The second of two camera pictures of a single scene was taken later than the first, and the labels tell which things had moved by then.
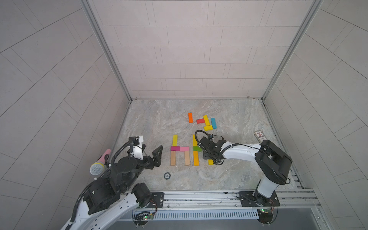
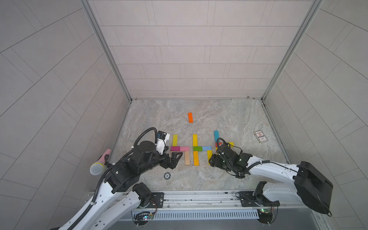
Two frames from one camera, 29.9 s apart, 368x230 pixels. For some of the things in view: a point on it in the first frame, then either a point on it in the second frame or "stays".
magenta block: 176,148 stays
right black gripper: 205,157 → 216,157
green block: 197,148 stays
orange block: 196,158 stays
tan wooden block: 187,159 stays
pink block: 183,149 stays
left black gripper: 151,164 → 172,163
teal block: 213,123 → 216,135
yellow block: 194,143 stays
